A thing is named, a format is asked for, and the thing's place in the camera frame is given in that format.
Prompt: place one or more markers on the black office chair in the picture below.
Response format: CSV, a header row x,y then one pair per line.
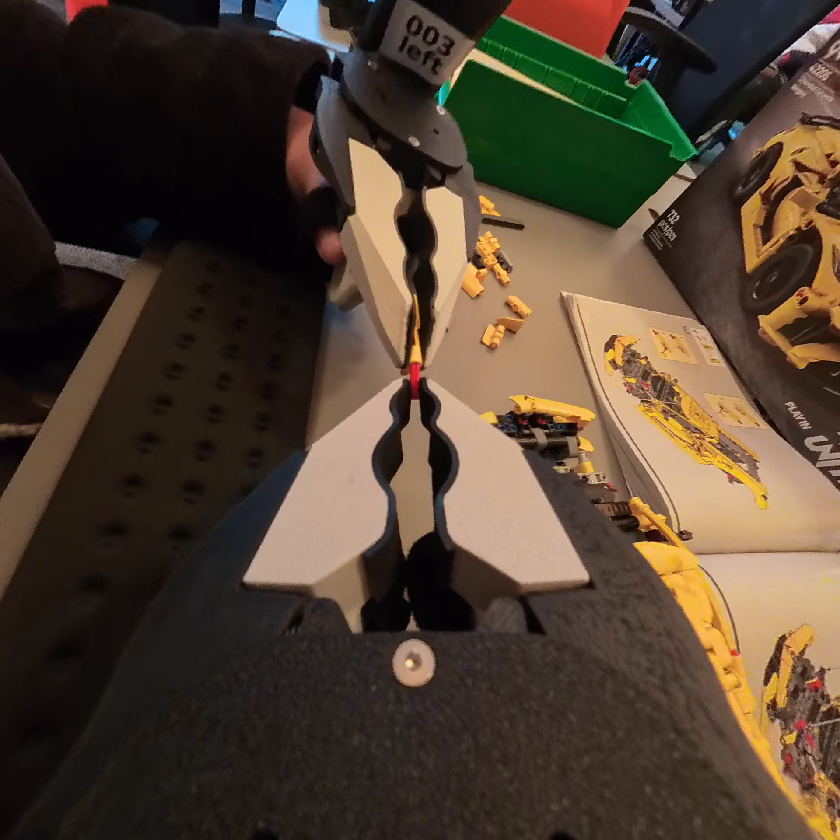
x,y
669,39

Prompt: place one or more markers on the red axle pin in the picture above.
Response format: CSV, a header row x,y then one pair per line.
x,y
415,384

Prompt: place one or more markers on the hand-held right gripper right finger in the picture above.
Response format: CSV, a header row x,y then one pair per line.
x,y
512,518

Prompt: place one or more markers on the orange red bin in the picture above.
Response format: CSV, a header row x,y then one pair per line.
x,y
564,23

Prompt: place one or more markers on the open instruction booklet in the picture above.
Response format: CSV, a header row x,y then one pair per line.
x,y
656,472

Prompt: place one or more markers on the pile of yellow black bricks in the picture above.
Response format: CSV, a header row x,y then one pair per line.
x,y
489,256

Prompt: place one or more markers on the black long beam brick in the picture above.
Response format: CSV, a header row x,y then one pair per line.
x,y
505,223

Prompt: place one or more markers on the person's left hand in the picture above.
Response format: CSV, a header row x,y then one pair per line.
x,y
303,164

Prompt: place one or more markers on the green plastic bin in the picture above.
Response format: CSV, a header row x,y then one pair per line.
x,y
558,164

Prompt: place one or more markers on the person's left forearm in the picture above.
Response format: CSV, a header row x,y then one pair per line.
x,y
164,118

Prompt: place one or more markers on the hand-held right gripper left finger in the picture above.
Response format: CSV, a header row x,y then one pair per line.
x,y
315,518

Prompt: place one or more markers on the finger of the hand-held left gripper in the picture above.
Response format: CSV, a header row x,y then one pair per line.
x,y
374,262
451,249

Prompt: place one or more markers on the black toy car box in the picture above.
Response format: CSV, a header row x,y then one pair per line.
x,y
741,229

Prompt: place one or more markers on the yellow toy car model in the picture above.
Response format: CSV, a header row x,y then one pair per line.
x,y
682,590

